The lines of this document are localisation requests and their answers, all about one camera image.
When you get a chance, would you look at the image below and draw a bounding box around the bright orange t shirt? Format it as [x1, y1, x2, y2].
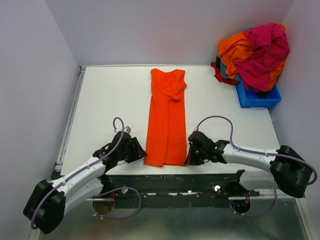
[144, 68, 187, 167]

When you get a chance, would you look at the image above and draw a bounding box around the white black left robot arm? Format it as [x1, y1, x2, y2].
[23, 131, 147, 234]

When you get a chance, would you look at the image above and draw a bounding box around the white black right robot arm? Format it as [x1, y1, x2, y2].
[185, 130, 313, 198]

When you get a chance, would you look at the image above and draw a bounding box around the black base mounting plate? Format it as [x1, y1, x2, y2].
[93, 170, 260, 209]

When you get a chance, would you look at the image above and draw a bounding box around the blue plastic bin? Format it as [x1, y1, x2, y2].
[235, 81, 282, 109]

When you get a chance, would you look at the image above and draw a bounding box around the red t shirt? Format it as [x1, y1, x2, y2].
[211, 62, 239, 86]

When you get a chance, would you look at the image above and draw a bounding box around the teal blue t shirt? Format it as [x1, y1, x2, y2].
[220, 62, 242, 81]

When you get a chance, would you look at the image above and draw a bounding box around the orange t shirt in pile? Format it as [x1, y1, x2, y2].
[217, 31, 286, 89]

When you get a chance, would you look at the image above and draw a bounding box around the magenta t shirt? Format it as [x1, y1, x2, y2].
[233, 23, 290, 92]

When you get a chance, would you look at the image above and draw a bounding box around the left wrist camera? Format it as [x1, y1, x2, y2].
[124, 126, 132, 134]

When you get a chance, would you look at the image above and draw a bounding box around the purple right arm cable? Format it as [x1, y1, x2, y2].
[194, 115, 318, 218]

